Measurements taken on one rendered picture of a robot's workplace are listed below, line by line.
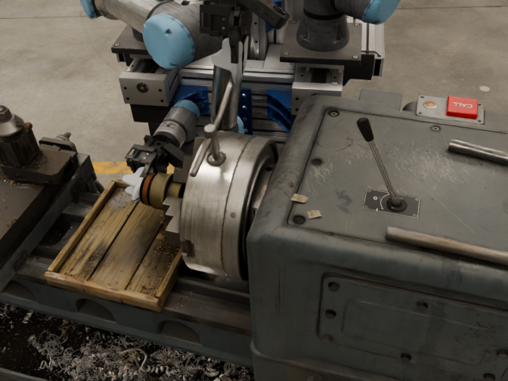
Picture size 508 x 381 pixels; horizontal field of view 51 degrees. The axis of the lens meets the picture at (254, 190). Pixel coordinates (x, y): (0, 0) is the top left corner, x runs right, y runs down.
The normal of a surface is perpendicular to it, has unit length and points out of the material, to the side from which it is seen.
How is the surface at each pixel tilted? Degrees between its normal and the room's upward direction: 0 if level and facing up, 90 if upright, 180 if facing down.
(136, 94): 90
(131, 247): 0
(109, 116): 0
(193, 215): 56
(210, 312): 0
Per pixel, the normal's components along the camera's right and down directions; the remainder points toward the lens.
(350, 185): -0.04, -0.73
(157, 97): -0.16, 0.69
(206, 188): -0.20, -0.19
